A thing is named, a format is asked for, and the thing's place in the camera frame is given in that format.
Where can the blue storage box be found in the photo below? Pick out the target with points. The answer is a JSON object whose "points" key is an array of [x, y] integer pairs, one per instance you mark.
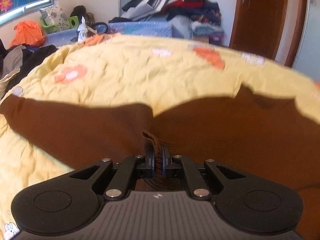
{"points": [[157, 29]]}

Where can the green plastic basket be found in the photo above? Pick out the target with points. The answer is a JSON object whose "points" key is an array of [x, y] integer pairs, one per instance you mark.
{"points": [[61, 25]]}

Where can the brown wooden door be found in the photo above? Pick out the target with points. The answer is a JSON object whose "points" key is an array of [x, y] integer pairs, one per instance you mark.
{"points": [[269, 28]]}

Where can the orange plastic bag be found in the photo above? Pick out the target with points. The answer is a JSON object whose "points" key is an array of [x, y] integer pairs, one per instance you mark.
{"points": [[29, 33]]}

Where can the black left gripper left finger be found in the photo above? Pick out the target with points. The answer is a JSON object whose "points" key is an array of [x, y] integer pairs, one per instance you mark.
{"points": [[69, 202]]}

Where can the white wardrobe door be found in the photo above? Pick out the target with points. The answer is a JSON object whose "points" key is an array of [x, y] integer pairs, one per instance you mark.
{"points": [[307, 57]]}

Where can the yellow floral bed sheet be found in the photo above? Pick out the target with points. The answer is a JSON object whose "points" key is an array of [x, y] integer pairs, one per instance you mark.
{"points": [[161, 72]]}

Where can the grey patterned pillow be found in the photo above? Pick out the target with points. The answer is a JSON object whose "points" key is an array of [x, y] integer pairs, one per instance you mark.
{"points": [[52, 14]]}

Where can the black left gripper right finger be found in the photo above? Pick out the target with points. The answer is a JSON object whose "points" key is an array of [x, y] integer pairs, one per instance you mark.
{"points": [[244, 201]]}

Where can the brown knitted garment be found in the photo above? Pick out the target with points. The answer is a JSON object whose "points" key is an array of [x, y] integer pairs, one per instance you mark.
{"points": [[266, 137]]}

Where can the dark clothes on left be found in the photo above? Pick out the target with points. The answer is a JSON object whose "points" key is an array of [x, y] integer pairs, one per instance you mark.
{"points": [[17, 63]]}

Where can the pile of dark clothes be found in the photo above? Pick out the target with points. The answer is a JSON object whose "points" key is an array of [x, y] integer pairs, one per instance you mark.
{"points": [[190, 19]]}

